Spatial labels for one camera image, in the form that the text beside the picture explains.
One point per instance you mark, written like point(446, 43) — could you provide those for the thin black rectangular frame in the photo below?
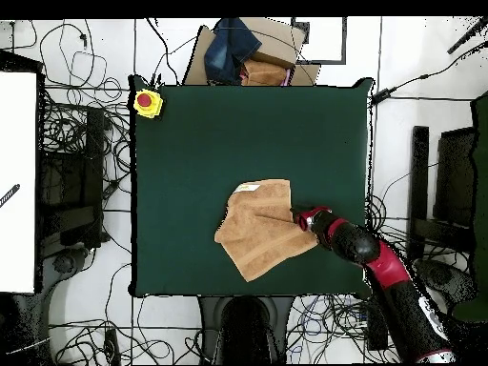
point(324, 61)

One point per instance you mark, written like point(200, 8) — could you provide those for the striped black rod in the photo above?
point(9, 195)

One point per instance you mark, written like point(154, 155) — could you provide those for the brown cardboard box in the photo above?
point(278, 42)

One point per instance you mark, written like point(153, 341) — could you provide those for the black power adapter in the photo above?
point(381, 95)

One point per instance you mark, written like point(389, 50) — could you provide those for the blue denim jeans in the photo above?
point(228, 49)

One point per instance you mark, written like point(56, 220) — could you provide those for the black floor base foot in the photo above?
point(63, 263)
point(446, 278)

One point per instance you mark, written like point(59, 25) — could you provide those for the tan terry towel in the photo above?
point(259, 232)

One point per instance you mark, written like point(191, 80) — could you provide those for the black power strip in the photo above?
point(375, 331)

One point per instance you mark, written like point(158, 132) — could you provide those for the orange folded cloth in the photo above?
point(263, 74)

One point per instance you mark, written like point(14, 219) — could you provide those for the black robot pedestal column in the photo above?
point(244, 331)

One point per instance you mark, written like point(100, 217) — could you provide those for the yellow emergency stop button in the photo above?
point(152, 110)

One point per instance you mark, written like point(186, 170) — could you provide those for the dark green table cloth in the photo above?
point(228, 133)

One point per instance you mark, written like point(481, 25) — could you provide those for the black floor stand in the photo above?
point(419, 171)
point(95, 171)

